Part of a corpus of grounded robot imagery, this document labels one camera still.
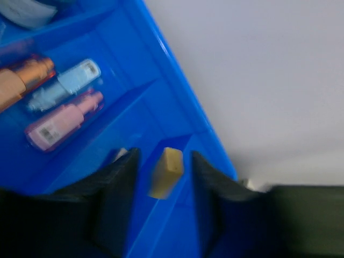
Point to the pink correction tape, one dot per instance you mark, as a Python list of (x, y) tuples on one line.
[(54, 128)]

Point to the blue correction tape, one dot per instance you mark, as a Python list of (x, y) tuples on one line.
[(66, 84)]

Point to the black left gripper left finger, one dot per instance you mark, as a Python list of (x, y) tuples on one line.
[(88, 218)]

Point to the blue white ink jar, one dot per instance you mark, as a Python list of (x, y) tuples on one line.
[(28, 14)]

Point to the blue compartment tray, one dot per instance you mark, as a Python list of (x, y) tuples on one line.
[(148, 104)]

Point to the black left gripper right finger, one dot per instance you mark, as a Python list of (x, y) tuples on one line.
[(284, 221)]

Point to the orange correction tape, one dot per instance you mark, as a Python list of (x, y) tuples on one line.
[(24, 77)]

